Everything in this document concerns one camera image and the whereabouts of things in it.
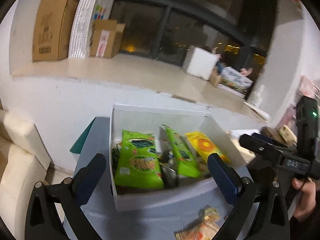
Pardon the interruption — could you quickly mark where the white open storage box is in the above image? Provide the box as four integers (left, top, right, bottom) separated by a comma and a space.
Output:
110, 105, 248, 211

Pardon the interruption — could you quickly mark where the small open cardboard box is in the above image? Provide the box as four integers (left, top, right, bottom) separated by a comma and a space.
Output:
90, 20, 125, 58

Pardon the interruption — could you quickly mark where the printed landscape carton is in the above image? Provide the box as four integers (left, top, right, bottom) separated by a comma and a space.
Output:
217, 67, 253, 98

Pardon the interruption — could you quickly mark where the green snack bag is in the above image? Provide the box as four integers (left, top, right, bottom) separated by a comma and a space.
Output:
114, 130, 164, 190
162, 125, 201, 178

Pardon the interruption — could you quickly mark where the white bottle on ledge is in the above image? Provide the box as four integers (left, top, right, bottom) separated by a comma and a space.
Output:
251, 85, 265, 107

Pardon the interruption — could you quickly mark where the tall brown cardboard box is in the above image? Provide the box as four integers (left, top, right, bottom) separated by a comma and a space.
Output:
32, 0, 80, 62

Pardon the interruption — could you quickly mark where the person's right hand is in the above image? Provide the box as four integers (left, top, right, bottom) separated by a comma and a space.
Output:
292, 178, 316, 222

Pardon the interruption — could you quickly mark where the white foam box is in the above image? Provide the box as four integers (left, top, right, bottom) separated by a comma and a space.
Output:
182, 46, 218, 81

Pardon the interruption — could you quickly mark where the yellow snack bag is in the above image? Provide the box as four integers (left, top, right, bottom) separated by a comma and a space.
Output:
185, 131, 231, 164

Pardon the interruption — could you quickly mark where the cream sofa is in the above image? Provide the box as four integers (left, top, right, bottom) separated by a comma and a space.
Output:
1, 110, 51, 239

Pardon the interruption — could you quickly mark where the orange corn cake snack bag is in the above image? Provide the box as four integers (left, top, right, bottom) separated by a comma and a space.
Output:
174, 206, 220, 240

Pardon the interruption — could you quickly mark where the white dotted paper bag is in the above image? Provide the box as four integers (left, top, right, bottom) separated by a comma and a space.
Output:
68, 0, 114, 59

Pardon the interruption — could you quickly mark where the beige tissue box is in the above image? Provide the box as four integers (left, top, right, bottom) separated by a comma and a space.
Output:
260, 125, 297, 147

